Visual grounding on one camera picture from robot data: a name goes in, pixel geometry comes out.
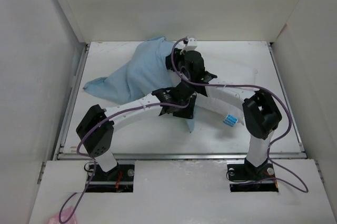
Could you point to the blue pillow tag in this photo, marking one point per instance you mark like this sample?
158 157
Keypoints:
230 120

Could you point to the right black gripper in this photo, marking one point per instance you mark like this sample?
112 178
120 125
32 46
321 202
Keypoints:
177 55

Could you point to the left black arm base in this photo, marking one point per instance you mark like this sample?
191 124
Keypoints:
119 180

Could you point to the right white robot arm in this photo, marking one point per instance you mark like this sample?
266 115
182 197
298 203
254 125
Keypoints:
254 109

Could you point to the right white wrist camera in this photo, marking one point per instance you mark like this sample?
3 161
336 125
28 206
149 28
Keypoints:
190 43

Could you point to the pink plastic bag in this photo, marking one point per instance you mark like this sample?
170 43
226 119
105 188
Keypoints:
66 216

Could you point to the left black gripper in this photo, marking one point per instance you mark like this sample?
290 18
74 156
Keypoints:
188 113

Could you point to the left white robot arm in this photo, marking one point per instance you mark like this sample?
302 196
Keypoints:
98 125

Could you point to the light blue pillowcase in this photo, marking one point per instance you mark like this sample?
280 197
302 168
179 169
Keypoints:
144 73

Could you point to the aluminium front rail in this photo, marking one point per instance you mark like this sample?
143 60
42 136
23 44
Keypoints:
124 156

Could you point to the white pillow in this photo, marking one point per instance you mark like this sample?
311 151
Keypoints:
228 72

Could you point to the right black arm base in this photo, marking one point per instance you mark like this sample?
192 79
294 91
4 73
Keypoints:
245 177

